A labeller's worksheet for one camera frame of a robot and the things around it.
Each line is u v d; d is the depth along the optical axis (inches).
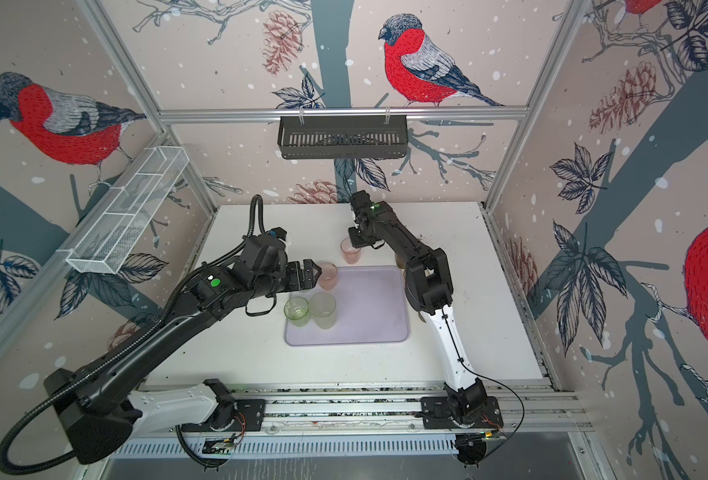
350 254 40.7
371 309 36.3
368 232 34.4
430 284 24.4
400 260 40.6
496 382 26.2
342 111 36.8
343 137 41.3
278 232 25.9
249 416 28.8
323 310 35.3
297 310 35.4
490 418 28.2
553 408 29.9
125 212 30.5
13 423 13.9
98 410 15.2
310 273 25.4
